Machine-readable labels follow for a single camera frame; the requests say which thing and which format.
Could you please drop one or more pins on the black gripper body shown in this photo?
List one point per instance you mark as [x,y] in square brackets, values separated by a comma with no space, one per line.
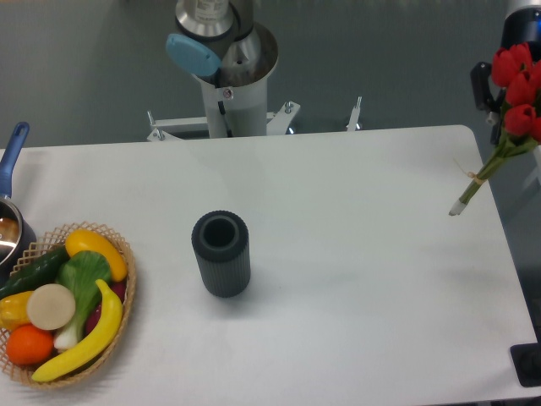
[523,26]

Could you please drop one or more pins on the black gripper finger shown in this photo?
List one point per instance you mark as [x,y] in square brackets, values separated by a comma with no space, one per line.
[484,100]

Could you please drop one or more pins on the red tulip bouquet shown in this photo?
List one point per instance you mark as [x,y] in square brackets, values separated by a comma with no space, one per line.
[515,73]

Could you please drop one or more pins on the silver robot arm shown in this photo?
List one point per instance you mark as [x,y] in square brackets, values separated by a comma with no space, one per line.
[232,57]

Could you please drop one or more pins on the white stand at right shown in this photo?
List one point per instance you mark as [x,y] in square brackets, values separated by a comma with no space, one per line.
[534,177]

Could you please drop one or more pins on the black device at edge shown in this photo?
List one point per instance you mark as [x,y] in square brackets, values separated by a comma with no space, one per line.
[526,360]

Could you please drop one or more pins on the dark grey ribbed vase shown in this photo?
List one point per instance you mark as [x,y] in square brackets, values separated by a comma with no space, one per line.
[220,240]

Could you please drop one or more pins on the dark red vegetable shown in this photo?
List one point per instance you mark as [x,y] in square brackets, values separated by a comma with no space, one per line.
[119,289]

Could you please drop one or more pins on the yellow squash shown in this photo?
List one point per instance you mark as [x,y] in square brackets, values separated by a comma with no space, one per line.
[85,240]

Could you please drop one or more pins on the green bok choy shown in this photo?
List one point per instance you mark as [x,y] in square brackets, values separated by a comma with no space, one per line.
[79,276]

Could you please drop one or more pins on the yellow banana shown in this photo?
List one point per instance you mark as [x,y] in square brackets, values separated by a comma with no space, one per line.
[92,345]

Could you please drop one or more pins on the woven wicker basket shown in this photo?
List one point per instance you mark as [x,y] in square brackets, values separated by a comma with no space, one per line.
[50,241]

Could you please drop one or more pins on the green cucumber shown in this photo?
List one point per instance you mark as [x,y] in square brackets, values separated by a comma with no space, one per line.
[41,271]

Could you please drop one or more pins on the beige round disc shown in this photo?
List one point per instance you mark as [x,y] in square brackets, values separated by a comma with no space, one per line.
[50,307]

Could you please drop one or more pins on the yellow bell pepper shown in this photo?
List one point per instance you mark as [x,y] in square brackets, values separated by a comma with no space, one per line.
[13,310]

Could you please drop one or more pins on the orange fruit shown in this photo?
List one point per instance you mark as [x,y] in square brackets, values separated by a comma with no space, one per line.
[29,345]

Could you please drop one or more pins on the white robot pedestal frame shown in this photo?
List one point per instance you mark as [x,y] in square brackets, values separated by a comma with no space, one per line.
[229,112]

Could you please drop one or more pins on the blue handled saucepan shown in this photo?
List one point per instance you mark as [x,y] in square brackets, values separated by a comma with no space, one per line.
[16,233]

